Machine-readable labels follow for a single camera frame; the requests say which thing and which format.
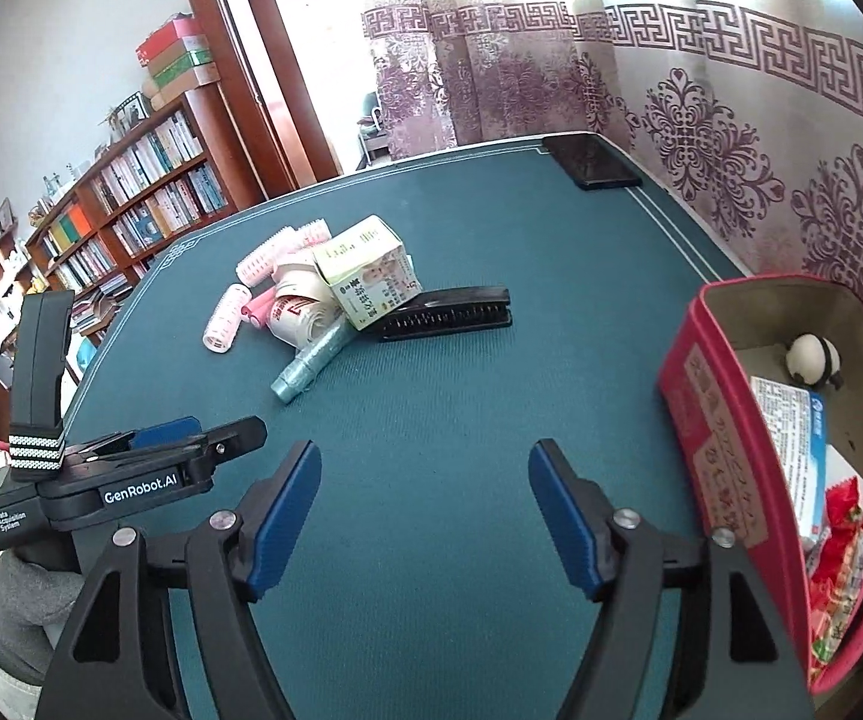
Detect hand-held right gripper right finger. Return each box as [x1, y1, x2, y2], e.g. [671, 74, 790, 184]
[527, 439, 814, 720]

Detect white yellow ointment box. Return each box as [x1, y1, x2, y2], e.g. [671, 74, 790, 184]
[313, 214, 423, 331]

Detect red box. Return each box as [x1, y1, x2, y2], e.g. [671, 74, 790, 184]
[136, 17, 208, 65]

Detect wooden bookshelf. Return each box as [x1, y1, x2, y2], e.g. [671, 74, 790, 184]
[0, 86, 241, 361]

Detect red snack packet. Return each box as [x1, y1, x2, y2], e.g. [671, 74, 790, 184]
[806, 476, 863, 661]

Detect brown cardboard box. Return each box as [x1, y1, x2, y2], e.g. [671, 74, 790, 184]
[142, 64, 221, 110]

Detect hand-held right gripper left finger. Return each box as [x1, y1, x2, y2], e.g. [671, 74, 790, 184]
[34, 440, 323, 720]

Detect rows of books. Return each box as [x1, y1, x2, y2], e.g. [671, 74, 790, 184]
[26, 112, 228, 316]

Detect pink hair roller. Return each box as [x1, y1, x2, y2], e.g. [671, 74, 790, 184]
[236, 219, 327, 287]
[202, 283, 252, 353]

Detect wooden door frame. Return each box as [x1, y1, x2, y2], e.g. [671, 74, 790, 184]
[172, 0, 342, 203]

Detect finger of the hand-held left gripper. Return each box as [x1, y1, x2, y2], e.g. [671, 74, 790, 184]
[131, 416, 268, 492]
[64, 415, 206, 464]

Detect pink tin container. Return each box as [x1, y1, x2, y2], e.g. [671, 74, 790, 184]
[660, 275, 863, 695]

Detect blue white medicine box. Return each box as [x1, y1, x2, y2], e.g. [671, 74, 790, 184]
[747, 375, 829, 541]

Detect teal table mat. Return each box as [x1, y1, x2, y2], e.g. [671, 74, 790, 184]
[49, 131, 814, 720]

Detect teal glitter tube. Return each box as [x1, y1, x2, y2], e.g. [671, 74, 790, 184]
[270, 319, 351, 406]

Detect black white panda toy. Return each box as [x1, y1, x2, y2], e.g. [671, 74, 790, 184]
[785, 334, 844, 391]

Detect purple patterned curtain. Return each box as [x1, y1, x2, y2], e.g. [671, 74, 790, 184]
[356, 0, 863, 331]

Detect picture frame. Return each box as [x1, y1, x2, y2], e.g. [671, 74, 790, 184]
[120, 92, 154, 137]

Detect black comb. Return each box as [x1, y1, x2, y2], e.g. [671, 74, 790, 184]
[375, 285, 513, 344]

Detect black phone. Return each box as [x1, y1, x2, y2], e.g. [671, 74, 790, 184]
[542, 133, 644, 191]

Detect person's left forearm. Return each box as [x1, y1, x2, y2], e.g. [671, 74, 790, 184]
[0, 547, 91, 687]

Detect green box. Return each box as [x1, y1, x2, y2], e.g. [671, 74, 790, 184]
[148, 49, 215, 87]

